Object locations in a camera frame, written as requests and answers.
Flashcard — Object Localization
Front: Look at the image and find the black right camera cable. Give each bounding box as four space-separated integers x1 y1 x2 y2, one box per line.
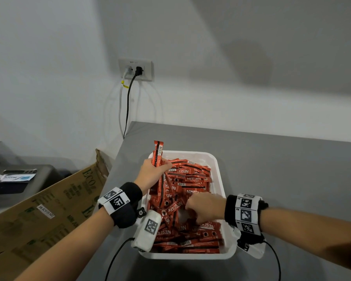
264 241 282 281

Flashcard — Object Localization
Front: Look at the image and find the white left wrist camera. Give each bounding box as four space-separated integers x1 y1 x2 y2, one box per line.
131 210 163 253

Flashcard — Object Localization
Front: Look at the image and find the white and blue packet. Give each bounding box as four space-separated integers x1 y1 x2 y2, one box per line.
0 173 36 182

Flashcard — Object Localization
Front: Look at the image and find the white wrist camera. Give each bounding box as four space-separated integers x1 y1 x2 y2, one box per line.
237 240 266 260
131 210 163 253

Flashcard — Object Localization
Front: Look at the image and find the black right wristband with markers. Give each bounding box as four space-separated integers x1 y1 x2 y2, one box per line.
224 193 269 246

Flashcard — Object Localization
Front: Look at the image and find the dark grey printer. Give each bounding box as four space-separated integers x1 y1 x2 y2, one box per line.
0 164 59 219

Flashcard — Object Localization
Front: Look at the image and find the black left wristband with markers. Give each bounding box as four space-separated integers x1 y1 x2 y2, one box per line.
97 182 143 229

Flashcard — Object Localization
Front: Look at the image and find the white plastic tray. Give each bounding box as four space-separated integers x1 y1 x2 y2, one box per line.
137 150 238 260

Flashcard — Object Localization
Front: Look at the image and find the pile of red coffee sachets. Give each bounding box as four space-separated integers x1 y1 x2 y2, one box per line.
147 196 224 254

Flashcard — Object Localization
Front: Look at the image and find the black wristband with markers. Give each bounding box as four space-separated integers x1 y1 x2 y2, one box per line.
224 193 269 246
97 182 143 229

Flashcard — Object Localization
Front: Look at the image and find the grey wall socket plate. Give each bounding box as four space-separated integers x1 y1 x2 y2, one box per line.
118 58 155 82

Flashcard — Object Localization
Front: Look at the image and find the person's right forearm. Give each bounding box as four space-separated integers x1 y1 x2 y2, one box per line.
260 207 351 272

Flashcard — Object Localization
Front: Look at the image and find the bunch of Nescafe sachets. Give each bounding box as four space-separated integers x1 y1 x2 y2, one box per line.
151 140 166 208

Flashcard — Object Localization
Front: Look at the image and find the brown cardboard box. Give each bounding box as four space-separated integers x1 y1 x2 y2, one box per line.
0 149 109 281

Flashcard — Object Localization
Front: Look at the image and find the person's left hand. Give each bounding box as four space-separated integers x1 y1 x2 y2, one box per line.
133 158 173 196

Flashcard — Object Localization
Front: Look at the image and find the black left camera cable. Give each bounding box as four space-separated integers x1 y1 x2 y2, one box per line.
105 237 135 281

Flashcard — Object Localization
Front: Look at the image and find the person's left forearm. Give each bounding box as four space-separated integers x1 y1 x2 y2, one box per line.
14 207 115 281

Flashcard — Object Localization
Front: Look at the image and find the white power cable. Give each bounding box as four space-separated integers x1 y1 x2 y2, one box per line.
118 67 132 138

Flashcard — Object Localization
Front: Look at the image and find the black power cable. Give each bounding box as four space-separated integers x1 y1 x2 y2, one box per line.
123 74 138 139

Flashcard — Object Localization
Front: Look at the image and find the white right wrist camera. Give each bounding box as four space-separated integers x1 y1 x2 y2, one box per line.
237 240 266 260

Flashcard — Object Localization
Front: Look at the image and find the black camera cable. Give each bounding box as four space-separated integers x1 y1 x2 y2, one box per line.
105 237 135 281
264 241 282 281

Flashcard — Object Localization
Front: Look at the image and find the flat black device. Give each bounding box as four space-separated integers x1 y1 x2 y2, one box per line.
3 169 38 175

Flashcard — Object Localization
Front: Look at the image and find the person's right hand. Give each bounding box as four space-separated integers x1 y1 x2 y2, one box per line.
184 191 227 224

